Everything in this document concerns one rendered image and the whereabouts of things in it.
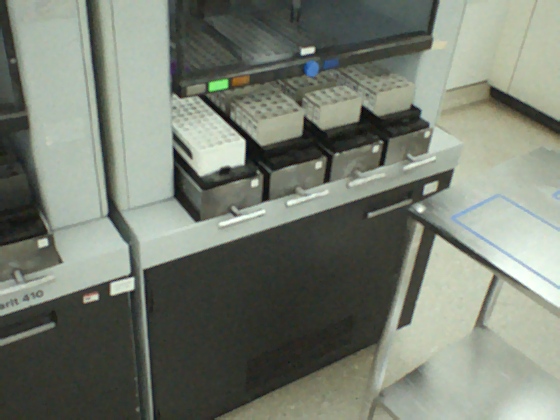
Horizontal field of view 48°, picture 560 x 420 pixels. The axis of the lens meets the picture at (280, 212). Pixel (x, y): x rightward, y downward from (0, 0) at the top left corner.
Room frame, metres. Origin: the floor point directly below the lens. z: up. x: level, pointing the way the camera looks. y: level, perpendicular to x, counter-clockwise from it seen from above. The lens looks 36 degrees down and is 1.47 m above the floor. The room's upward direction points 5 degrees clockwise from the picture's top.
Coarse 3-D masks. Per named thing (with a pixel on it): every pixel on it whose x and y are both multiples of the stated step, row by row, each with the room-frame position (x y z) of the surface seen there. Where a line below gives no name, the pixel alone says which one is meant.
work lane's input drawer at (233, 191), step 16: (176, 160) 1.05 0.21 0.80; (176, 176) 1.03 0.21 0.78; (192, 176) 1.00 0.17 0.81; (208, 176) 0.98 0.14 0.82; (224, 176) 0.99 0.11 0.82; (240, 176) 1.00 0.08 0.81; (256, 176) 1.02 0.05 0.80; (192, 192) 0.97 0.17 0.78; (208, 192) 0.95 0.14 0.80; (224, 192) 0.97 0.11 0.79; (240, 192) 0.99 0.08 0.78; (256, 192) 1.02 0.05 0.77; (208, 208) 0.95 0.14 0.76; (224, 208) 0.97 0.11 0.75; (240, 208) 1.00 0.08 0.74; (224, 224) 0.93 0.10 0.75
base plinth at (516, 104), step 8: (496, 96) 3.27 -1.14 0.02; (504, 96) 3.23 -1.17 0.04; (512, 96) 3.19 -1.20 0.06; (512, 104) 3.18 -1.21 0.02; (520, 104) 3.14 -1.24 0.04; (520, 112) 3.13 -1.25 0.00; (528, 112) 3.09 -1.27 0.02; (536, 112) 3.05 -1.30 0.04; (536, 120) 3.04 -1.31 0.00; (544, 120) 3.01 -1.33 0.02; (552, 120) 2.97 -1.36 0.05; (552, 128) 2.96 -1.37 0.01
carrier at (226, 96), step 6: (258, 84) 1.28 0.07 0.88; (264, 84) 1.28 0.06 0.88; (228, 90) 1.23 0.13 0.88; (234, 90) 1.23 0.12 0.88; (240, 90) 1.23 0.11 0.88; (246, 90) 1.24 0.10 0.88; (252, 90) 1.25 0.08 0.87; (258, 90) 1.26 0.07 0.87; (264, 90) 1.27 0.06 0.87; (222, 96) 1.22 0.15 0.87; (228, 96) 1.21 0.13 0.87; (234, 96) 1.22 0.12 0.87; (222, 102) 1.22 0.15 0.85; (228, 102) 1.21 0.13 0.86; (222, 108) 1.22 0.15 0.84; (228, 108) 1.22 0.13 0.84; (228, 114) 1.22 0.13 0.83
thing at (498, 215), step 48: (480, 192) 1.01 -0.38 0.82; (528, 192) 1.03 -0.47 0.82; (480, 240) 0.86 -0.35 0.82; (528, 240) 0.87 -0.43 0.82; (528, 288) 0.75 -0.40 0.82; (384, 336) 0.93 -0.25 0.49; (480, 336) 1.16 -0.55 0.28; (432, 384) 0.99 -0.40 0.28; (480, 384) 1.00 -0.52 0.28; (528, 384) 1.02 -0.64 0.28
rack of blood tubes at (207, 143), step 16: (176, 96) 1.20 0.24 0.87; (176, 112) 1.15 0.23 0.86; (192, 112) 1.14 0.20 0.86; (208, 112) 1.15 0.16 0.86; (176, 128) 1.07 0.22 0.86; (192, 128) 1.09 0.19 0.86; (208, 128) 1.08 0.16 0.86; (224, 128) 1.09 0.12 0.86; (176, 144) 1.07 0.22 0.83; (192, 144) 1.01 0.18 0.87; (208, 144) 1.02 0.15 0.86; (224, 144) 1.02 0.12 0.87; (240, 144) 1.03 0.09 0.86; (192, 160) 1.01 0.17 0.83; (208, 160) 1.00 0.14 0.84; (224, 160) 1.01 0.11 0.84; (240, 160) 1.04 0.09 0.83
